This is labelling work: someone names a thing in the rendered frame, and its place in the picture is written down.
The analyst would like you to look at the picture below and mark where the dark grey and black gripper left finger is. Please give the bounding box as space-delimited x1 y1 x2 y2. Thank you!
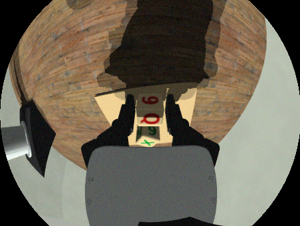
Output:
81 94 135 168

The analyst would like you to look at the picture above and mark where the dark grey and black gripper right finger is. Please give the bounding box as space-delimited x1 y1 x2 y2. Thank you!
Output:
165 94 220 167

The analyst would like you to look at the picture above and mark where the cream flat mat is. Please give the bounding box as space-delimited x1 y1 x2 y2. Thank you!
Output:
94 82 197 145

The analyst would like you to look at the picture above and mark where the cream block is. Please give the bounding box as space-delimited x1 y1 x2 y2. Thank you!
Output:
135 126 160 147
136 94 165 126

